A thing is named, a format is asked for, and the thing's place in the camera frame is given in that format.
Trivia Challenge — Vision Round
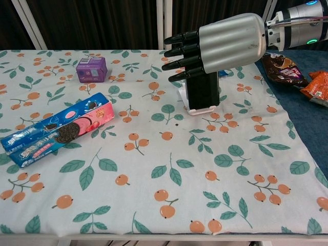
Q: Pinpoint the white slanted frame bar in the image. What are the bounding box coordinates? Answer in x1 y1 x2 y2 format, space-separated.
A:
11 0 49 50
260 0 278 25

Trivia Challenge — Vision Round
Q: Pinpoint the black smartphone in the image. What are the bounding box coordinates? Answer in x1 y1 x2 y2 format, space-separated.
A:
184 70 220 110

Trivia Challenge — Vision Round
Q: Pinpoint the white upright frame bar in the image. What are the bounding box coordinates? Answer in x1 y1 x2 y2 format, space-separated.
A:
156 0 173 50

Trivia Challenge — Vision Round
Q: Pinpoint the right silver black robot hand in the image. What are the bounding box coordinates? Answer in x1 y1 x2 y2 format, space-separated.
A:
162 12 269 83

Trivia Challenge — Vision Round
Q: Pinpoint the dark pleated curtain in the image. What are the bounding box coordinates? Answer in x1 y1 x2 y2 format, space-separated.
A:
0 0 308 51

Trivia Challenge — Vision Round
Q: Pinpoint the orange snack bag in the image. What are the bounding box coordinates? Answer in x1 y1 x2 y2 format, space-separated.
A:
300 70 328 108

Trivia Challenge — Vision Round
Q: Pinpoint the dark blue mat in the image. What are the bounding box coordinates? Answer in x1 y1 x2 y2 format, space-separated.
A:
250 48 328 170

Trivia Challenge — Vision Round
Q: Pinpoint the long blue Oreo box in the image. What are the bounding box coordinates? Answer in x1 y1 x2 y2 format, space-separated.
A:
0 92 115 169

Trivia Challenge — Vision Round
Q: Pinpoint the white phone stand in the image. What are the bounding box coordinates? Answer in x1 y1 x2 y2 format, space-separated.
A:
177 79 215 116

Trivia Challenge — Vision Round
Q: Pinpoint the purple carton box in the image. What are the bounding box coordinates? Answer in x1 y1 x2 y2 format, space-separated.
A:
76 57 107 84

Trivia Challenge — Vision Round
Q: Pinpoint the floral fruit print tablecloth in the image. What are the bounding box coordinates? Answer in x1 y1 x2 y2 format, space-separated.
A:
0 49 328 236

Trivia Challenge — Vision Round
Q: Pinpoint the brown snack bag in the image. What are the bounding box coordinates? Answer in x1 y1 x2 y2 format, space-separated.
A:
260 52 310 90

